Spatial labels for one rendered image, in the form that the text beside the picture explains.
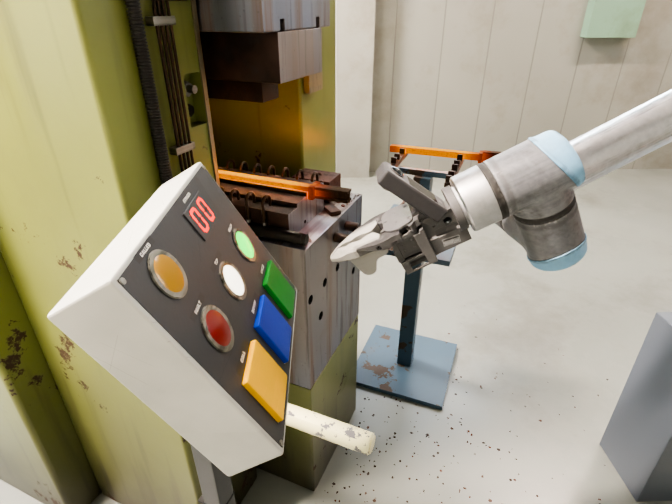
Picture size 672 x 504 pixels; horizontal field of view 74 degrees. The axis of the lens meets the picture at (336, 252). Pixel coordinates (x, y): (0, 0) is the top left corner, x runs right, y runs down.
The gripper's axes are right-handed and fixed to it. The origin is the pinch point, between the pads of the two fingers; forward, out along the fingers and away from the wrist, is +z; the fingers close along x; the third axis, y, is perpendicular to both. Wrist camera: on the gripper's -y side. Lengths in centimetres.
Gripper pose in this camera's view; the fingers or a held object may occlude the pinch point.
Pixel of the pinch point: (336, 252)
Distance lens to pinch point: 70.7
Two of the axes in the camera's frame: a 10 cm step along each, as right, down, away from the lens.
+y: 4.8, 7.6, 4.4
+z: -8.8, 4.2, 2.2
